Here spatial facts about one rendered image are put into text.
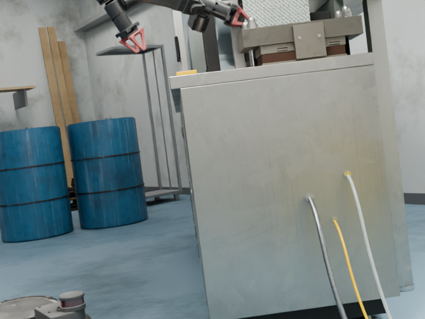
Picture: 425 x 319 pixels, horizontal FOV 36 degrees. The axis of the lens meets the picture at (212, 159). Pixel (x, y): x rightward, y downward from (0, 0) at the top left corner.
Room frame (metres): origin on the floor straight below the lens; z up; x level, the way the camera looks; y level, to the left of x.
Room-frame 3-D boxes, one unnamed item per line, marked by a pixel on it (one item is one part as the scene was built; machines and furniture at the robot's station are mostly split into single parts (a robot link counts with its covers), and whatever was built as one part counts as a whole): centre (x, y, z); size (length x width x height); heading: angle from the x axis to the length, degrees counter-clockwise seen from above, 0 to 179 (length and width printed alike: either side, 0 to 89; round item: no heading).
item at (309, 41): (2.12, -0.36, 0.96); 0.10 x 0.03 x 0.11; 93
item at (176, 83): (3.33, -0.17, 0.88); 2.52 x 0.66 x 0.04; 3
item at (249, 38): (2.22, -0.34, 1.00); 0.40 x 0.16 x 0.06; 93
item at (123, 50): (6.94, 0.74, 0.83); 0.62 x 0.50 x 1.67; 122
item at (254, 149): (3.33, -0.18, 0.43); 2.52 x 0.64 x 0.86; 3
